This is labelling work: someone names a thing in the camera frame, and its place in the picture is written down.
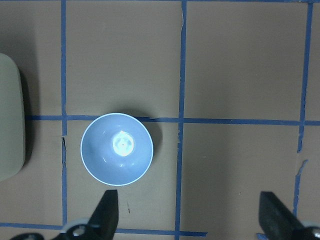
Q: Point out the blue bowl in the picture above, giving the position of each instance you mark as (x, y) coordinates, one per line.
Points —
(116, 149)

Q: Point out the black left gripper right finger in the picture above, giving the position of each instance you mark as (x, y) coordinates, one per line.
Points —
(278, 223)

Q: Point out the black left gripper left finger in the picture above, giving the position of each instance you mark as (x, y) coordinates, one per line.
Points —
(101, 225)

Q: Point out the silver toaster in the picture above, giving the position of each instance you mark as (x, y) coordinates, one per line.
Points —
(12, 119)

